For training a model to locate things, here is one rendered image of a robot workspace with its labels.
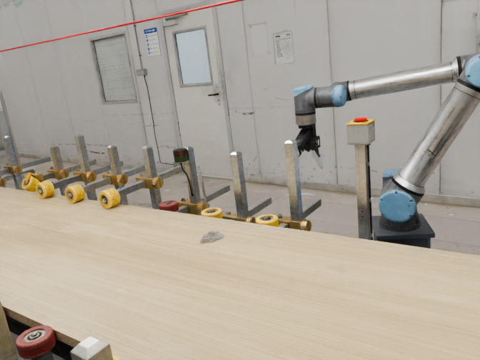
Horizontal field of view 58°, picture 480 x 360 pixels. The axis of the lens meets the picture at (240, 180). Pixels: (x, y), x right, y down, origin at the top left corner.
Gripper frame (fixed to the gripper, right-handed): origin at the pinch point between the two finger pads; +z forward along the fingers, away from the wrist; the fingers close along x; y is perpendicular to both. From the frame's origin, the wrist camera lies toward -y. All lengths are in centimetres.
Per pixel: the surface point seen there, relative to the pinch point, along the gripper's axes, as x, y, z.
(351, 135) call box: -41, -38, -24
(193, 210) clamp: 32, -43, 9
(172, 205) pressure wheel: 32, -55, 3
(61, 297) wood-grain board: 5, -119, 4
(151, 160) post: 56, -43, -12
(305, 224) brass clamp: -21.2, -38.1, 9.6
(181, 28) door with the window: 301, 224, -94
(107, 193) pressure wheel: 58, -68, -4
